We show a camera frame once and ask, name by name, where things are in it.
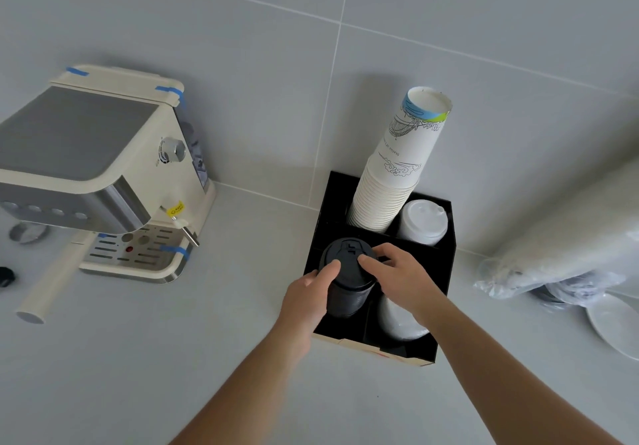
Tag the silver dial knob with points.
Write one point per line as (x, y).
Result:
(172, 150)

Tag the stack of printed paper cups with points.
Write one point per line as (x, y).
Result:
(399, 160)

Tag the low stack of white lids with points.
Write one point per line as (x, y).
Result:
(399, 325)

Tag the yellow sticker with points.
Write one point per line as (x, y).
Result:
(174, 209)

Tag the black compartment organizer box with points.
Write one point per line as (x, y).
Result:
(324, 210)

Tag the metal drip tray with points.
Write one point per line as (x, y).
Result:
(145, 255)

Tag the tall stack of white lids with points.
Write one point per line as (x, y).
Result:
(422, 222)

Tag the person's right forearm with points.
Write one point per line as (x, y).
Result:
(499, 375)

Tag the small black object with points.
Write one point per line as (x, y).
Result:
(6, 277)

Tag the person's left thumb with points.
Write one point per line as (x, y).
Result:
(330, 272)

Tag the person's right thumb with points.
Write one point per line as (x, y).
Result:
(372, 264)

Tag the white saucer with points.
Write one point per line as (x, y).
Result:
(616, 327)

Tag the person's right hand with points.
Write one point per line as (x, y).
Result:
(407, 285)

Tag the stack of black cup lids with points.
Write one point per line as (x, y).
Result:
(347, 300)

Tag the person's left hand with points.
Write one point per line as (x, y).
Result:
(302, 305)

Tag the person's left forearm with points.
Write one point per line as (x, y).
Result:
(249, 389)

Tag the metal steam wand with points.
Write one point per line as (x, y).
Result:
(189, 236)

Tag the large clear plastic bag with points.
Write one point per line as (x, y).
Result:
(574, 240)

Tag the cream espresso machine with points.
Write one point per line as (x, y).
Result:
(75, 125)

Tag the blue tape strip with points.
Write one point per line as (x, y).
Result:
(178, 252)
(172, 94)
(77, 71)

